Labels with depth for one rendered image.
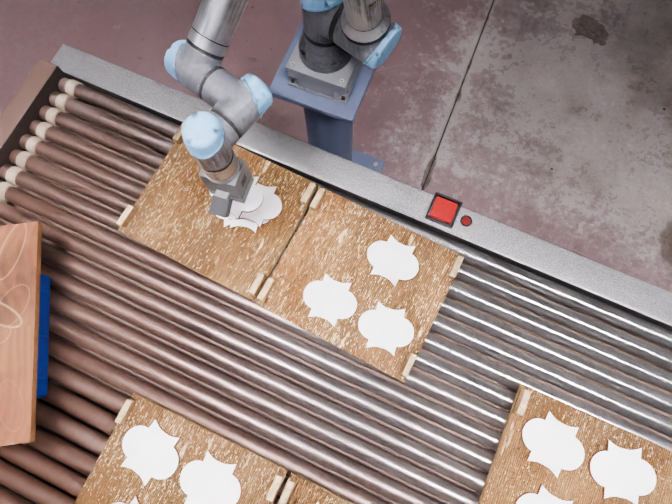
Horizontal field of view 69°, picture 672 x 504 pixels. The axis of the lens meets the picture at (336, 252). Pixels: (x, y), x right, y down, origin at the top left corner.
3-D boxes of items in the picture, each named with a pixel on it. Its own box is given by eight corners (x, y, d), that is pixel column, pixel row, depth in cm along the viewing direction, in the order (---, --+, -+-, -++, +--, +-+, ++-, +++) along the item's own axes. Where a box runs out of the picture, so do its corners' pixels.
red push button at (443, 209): (436, 197, 131) (437, 195, 129) (457, 205, 130) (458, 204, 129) (428, 216, 129) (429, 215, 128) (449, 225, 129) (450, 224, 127)
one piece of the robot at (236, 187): (180, 189, 99) (203, 215, 115) (221, 201, 98) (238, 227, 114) (203, 137, 102) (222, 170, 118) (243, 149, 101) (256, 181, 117)
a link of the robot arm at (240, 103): (230, 53, 94) (190, 93, 92) (274, 86, 92) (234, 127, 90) (238, 78, 102) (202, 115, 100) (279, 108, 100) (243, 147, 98)
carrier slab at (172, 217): (189, 125, 137) (188, 122, 135) (319, 187, 132) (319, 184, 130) (119, 231, 129) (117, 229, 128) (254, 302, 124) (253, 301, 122)
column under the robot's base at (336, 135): (311, 135, 237) (292, 0, 153) (385, 162, 233) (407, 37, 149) (280, 204, 228) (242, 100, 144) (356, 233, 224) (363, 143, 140)
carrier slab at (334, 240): (322, 189, 131) (322, 186, 130) (463, 258, 126) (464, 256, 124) (256, 304, 124) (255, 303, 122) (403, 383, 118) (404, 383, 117)
